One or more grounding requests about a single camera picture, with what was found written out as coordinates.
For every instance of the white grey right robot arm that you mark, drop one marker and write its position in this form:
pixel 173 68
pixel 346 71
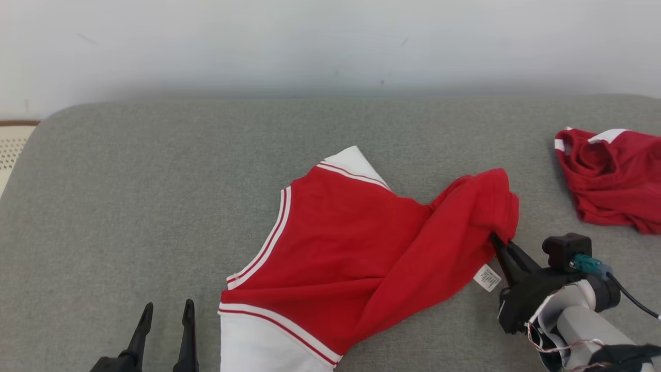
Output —
pixel 583 325

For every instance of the red Bulls 23 shorts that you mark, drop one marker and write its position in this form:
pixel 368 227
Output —
pixel 614 181

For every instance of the grey fabric sofa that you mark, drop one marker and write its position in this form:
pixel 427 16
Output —
pixel 155 206

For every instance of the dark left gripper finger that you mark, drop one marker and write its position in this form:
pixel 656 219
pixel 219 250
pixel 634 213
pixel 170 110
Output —
pixel 140 336
pixel 188 341

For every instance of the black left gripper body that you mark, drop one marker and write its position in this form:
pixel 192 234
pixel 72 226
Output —
pixel 113 364

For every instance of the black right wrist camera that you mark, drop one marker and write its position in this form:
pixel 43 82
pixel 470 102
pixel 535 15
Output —
pixel 565 248

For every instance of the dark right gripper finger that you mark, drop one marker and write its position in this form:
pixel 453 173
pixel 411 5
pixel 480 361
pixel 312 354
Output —
pixel 525 261
pixel 511 266

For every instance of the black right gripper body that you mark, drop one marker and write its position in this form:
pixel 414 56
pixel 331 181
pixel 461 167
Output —
pixel 526 302

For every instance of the red shirt with white sleeves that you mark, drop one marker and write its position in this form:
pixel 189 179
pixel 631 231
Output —
pixel 351 248

